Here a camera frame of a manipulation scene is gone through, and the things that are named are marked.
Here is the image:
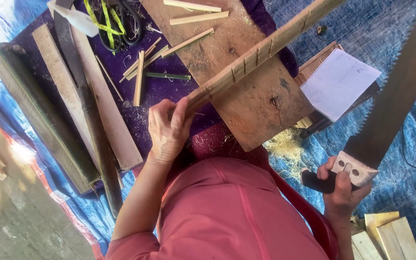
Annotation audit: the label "person's right hand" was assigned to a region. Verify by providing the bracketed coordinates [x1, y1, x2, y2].
[316, 155, 372, 218]

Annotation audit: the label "person's left hand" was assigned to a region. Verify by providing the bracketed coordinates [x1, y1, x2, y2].
[148, 96, 195, 162]

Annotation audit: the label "large hand saw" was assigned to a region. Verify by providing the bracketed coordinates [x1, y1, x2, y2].
[300, 0, 416, 194]

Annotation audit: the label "notched bamboo slat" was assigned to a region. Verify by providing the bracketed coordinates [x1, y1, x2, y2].
[184, 0, 346, 118]

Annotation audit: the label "heap of bamboo shavings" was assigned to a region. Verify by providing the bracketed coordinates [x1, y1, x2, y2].
[263, 127, 307, 181]

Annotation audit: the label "white paper notebook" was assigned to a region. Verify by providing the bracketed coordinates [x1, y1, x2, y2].
[300, 48, 383, 123]

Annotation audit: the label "pale wooden blocks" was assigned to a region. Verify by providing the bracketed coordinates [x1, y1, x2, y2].
[350, 211, 416, 260]

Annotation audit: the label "brown wooden work board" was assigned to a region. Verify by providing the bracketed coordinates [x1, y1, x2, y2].
[141, 0, 315, 152]

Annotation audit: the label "person's pink shirt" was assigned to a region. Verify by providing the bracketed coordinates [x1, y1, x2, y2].
[104, 156, 331, 260]

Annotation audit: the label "blue tarp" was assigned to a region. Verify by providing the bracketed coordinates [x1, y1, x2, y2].
[0, 0, 416, 260]

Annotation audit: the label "green bamboo strip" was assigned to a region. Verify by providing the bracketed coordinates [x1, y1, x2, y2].
[144, 72, 191, 81]

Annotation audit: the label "purple cloth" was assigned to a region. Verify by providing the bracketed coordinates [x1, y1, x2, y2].
[11, 0, 299, 170]

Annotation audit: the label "pale bamboo stick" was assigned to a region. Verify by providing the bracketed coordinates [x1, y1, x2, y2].
[119, 37, 162, 84]
[126, 44, 170, 81]
[169, 11, 230, 26]
[161, 28, 215, 59]
[133, 50, 146, 107]
[163, 0, 222, 13]

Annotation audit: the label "pale wide bamboo slat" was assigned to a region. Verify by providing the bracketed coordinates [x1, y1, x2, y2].
[70, 26, 144, 171]
[31, 23, 101, 168]

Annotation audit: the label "thin bamboo splinter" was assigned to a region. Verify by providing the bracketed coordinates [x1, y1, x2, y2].
[95, 54, 125, 102]

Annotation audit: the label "dark long machete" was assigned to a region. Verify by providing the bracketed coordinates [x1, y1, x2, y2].
[54, 0, 124, 219]

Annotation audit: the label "black scissors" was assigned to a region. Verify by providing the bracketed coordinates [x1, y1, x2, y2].
[92, 0, 144, 52]

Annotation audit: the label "yellow measuring tape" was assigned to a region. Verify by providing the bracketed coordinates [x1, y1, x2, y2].
[83, 0, 126, 55]

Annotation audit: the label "green split bamboo half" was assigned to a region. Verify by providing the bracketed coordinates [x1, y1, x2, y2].
[0, 43, 101, 195]

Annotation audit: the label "dark tool handle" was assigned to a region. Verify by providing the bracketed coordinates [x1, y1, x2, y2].
[299, 116, 335, 140]

